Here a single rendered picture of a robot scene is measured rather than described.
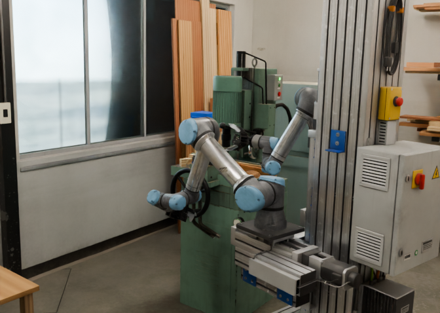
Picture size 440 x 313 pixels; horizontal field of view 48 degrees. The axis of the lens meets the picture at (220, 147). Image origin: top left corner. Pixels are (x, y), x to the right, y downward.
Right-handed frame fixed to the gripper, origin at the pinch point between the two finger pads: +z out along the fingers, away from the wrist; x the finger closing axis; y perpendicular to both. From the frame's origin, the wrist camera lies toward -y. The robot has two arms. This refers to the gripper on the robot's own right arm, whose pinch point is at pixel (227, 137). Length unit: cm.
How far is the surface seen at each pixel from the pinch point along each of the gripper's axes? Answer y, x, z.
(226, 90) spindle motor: -4.5, -27.0, 8.0
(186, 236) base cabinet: -10, 66, 28
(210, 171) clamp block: 3.9, 20.8, 5.6
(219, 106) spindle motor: -4.7, -17.1, 11.8
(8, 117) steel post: 59, 7, 127
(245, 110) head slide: -23.2, -17.2, 5.7
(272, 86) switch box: -38, -35, -3
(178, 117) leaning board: -101, -8, 126
